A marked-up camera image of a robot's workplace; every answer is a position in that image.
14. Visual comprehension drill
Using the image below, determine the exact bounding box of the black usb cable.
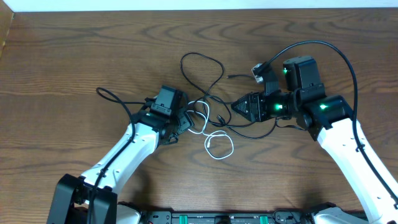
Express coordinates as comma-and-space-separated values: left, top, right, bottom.
179, 52, 279, 140

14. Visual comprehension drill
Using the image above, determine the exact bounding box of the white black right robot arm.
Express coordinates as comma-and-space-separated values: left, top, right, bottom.
231, 56, 397, 223

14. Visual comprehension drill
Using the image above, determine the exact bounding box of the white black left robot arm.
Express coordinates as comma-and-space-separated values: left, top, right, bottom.
47, 86, 193, 223

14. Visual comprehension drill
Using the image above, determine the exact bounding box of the black left camera cable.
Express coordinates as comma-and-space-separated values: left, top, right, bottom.
86, 86, 147, 224

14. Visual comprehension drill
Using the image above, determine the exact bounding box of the black camera cable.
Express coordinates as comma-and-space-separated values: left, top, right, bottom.
86, 86, 147, 224
257, 40, 398, 206

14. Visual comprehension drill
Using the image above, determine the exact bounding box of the black right camera cable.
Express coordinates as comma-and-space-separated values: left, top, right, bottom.
257, 40, 398, 206

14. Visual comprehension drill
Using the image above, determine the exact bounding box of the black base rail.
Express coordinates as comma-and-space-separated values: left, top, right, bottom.
139, 210, 317, 224

